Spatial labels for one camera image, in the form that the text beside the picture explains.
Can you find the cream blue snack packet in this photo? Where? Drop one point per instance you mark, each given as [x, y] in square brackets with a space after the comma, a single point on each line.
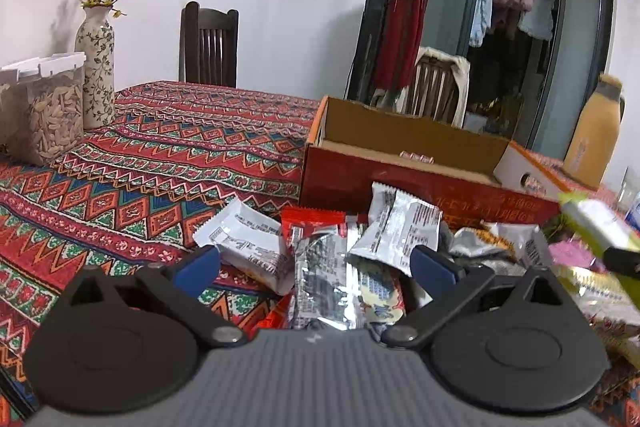
[380, 297]

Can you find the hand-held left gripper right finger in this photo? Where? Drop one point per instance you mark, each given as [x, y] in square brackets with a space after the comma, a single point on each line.
[430, 269]

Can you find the brown wooden chair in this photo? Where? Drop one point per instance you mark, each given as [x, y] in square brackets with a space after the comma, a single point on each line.
[430, 92]

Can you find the yellow thermos jug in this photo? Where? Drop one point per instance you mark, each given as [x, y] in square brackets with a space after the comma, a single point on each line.
[592, 142]

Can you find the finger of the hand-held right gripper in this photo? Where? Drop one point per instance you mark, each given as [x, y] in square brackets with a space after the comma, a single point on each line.
[625, 262]

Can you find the pink purple snack packet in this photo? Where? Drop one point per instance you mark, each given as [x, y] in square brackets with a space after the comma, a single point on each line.
[570, 254]

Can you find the green white snack packet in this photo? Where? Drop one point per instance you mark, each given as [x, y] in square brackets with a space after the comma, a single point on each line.
[595, 217]

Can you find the clear seed container white lid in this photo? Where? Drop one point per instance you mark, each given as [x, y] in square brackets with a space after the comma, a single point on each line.
[50, 122]

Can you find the white hanging garment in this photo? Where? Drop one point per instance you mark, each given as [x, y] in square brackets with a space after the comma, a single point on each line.
[537, 17]

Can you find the blue white tissue pack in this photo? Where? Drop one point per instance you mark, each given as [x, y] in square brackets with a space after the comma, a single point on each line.
[635, 212]

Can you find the dark wooden chair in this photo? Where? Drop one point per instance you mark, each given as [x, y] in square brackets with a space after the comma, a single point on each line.
[192, 52]

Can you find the white snack packet black print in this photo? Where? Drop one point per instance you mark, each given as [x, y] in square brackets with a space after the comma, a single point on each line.
[240, 232]

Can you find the silver black snack packet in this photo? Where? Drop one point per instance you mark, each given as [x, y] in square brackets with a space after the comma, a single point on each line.
[320, 277]

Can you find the white grey snack packet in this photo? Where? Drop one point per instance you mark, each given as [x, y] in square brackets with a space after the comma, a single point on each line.
[400, 227]
[382, 202]

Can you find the red folded umbrella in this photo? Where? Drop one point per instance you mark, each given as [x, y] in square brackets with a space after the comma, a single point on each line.
[400, 47]

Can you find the white orange snack packet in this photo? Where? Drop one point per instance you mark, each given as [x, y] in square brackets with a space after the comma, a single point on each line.
[495, 234]

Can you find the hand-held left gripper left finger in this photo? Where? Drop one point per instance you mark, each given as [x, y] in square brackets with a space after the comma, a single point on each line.
[197, 269]

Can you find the yellow snack packet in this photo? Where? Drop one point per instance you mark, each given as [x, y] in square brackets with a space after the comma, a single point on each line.
[590, 282]

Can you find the orange red snack packet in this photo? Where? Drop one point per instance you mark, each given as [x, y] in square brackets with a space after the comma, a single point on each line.
[277, 314]

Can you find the floral ceramic vase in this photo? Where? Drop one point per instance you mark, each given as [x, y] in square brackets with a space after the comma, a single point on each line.
[97, 72]

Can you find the clear glass cup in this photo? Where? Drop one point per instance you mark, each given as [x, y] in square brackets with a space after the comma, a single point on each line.
[631, 189]

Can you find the orange cardboard box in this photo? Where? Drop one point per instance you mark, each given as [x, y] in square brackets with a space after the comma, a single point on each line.
[340, 177]

